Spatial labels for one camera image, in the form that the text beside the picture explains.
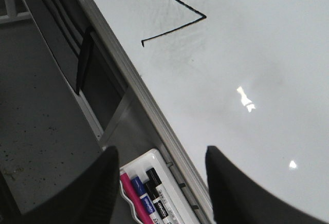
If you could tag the blue capped whiteboard marker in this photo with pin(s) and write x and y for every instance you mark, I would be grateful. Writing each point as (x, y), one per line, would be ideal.
(146, 202)

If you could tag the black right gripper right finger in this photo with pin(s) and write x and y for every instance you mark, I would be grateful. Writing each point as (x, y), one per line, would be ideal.
(236, 198)

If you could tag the white whiteboard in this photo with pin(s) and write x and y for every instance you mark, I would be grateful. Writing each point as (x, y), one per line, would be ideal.
(247, 76)

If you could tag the black capped whiteboard marker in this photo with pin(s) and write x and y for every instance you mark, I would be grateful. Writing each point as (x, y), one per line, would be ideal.
(163, 195)

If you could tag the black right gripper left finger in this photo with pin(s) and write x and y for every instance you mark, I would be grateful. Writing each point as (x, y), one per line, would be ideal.
(90, 198)

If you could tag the white marker tray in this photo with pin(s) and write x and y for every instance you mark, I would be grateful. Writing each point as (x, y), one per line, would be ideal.
(153, 158)

